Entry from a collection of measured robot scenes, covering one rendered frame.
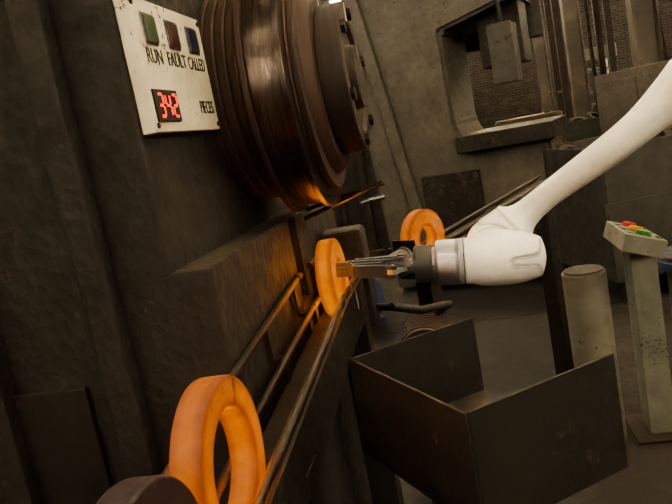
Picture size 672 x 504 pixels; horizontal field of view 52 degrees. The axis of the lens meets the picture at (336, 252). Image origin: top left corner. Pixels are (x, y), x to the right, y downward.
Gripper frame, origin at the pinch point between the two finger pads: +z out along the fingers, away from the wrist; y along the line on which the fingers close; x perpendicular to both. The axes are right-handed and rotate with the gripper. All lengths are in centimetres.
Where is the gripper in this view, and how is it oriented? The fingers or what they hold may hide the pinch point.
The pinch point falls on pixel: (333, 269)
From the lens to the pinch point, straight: 139.8
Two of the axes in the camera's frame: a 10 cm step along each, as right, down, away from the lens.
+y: 1.6, -1.9, 9.7
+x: -1.0, -9.8, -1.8
